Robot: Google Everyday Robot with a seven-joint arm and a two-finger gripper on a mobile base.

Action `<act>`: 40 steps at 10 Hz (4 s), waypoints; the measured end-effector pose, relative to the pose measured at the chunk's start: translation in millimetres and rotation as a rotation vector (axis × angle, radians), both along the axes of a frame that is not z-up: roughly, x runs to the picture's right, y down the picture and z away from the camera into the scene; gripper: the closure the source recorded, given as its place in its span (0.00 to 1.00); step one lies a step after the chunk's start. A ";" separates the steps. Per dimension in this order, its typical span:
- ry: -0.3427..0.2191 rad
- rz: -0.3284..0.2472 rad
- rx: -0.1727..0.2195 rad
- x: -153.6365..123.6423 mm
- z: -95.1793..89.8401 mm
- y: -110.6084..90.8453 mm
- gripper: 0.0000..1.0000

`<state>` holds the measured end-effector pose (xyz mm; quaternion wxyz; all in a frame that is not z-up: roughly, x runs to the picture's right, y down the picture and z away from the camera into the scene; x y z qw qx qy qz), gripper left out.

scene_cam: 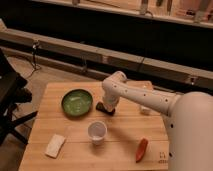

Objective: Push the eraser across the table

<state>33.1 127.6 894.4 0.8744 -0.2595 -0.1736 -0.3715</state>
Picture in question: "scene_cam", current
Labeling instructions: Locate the white sponge block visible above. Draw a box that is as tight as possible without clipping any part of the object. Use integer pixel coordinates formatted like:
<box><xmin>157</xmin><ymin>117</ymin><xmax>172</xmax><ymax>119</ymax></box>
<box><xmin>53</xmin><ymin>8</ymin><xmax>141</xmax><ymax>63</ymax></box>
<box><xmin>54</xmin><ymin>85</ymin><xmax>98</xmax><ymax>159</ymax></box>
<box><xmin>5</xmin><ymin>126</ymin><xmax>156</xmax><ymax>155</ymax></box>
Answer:
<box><xmin>45</xmin><ymin>134</ymin><xmax>65</xmax><ymax>158</ymax></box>

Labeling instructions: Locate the orange carrot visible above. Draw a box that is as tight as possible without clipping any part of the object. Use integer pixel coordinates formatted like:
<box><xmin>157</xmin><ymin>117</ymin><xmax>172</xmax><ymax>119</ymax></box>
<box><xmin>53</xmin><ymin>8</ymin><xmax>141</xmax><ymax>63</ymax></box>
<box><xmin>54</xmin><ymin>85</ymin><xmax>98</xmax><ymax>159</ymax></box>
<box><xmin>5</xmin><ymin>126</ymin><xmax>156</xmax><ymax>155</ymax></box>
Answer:
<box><xmin>135</xmin><ymin>138</ymin><xmax>148</xmax><ymax>162</ymax></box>

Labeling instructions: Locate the black office chair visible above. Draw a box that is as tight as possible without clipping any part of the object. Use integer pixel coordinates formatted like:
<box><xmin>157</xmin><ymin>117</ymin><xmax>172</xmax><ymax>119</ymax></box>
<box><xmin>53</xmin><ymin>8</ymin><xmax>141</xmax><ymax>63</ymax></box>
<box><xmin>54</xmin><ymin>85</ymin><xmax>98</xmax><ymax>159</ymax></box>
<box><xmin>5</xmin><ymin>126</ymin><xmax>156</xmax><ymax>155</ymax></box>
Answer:
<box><xmin>0</xmin><ymin>49</ymin><xmax>37</xmax><ymax>145</ymax></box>

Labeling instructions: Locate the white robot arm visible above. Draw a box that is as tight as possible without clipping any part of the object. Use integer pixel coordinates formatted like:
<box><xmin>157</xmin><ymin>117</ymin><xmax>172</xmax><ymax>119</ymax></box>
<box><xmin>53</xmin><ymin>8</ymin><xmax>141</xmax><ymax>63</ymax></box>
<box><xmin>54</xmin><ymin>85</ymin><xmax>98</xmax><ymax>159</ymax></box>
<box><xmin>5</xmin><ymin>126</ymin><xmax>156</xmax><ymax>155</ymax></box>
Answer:
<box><xmin>102</xmin><ymin>71</ymin><xmax>213</xmax><ymax>171</ymax></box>

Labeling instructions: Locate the black eraser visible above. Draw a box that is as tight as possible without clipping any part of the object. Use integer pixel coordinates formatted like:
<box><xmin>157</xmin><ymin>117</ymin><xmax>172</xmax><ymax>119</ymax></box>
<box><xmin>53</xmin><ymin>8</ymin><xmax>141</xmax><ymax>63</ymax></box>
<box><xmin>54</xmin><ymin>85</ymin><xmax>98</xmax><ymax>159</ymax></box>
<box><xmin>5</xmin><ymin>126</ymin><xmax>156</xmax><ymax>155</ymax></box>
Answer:
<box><xmin>96</xmin><ymin>102</ymin><xmax>115</xmax><ymax>116</ymax></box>

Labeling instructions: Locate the black cable on floor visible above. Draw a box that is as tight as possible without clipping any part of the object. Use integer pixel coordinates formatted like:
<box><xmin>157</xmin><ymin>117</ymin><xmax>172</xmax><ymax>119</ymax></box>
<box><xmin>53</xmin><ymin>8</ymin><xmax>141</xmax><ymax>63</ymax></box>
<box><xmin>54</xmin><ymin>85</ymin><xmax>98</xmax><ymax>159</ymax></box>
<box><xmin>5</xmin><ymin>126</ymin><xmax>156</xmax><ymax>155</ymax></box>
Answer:
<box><xmin>25</xmin><ymin>40</ymin><xmax>42</xmax><ymax>79</ymax></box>

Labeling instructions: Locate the green bowl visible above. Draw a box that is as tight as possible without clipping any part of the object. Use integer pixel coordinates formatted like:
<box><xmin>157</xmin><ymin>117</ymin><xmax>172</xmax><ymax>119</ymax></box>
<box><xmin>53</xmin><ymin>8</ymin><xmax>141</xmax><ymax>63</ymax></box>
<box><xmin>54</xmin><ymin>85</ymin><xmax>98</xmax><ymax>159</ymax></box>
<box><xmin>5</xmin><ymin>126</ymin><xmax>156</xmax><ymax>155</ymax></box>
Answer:
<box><xmin>61</xmin><ymin>89</ymin><xmax>93</xmax><ymax>117</ymax></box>

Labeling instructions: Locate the white plastic cup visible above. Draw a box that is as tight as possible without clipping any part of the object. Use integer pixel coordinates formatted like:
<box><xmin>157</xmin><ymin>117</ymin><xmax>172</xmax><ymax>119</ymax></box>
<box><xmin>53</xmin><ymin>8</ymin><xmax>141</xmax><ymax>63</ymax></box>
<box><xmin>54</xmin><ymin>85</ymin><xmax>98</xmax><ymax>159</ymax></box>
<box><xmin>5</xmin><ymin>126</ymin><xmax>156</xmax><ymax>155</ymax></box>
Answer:
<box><xmin>88</xmin><ymin>121</ymin><xmax>107</xmax><ymax>145</ymax></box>

